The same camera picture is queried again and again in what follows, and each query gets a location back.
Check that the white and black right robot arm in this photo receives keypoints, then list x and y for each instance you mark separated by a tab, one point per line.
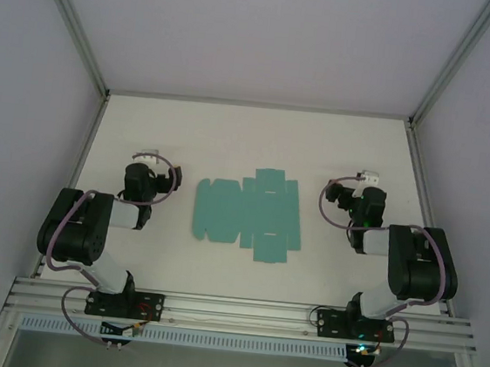
425	264

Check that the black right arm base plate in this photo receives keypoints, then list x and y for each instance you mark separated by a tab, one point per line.
331	324

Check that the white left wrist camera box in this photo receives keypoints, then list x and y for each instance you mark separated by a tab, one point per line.
148	156

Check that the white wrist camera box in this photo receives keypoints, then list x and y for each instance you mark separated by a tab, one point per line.
148	156
370	177

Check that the aluminium mounting rail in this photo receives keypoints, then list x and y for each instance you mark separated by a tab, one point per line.
236	307

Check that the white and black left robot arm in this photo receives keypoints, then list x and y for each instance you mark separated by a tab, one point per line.
74	227

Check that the aluminium frame post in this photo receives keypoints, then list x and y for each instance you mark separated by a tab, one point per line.
454	65
75	30

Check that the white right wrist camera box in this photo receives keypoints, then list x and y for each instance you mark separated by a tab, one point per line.
370	177

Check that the teal cardboard box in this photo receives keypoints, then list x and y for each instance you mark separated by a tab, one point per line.
268	212

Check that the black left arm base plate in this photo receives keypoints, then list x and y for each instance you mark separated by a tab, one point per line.
153	305

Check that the black power connector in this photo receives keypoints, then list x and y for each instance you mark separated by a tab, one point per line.
360	358
112	330

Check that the grey table edge strip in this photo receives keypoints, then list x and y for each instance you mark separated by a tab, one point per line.
257	104

